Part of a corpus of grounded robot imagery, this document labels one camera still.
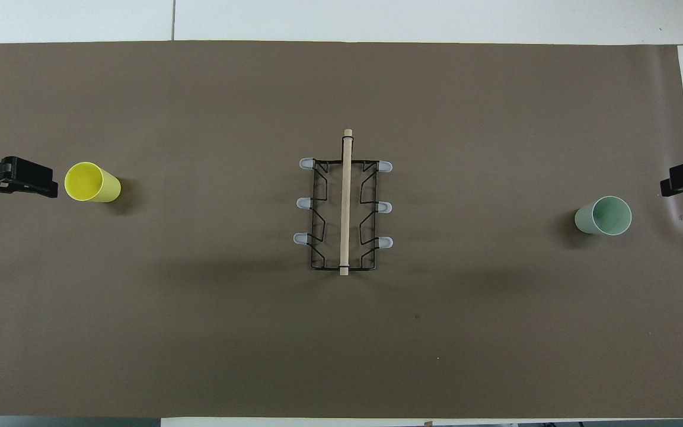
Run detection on yellow plastic cup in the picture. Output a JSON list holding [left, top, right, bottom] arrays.
[[64, 161, 122, 203]]

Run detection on pale green plastic cup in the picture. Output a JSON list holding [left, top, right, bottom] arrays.
[[574, 196, 633, 237]]

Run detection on brown paper table mat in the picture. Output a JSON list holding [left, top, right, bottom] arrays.
[[0, 40, 683, 419]]

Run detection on black wire cup rack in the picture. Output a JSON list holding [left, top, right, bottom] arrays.
[[293, 129, 394, 277]]

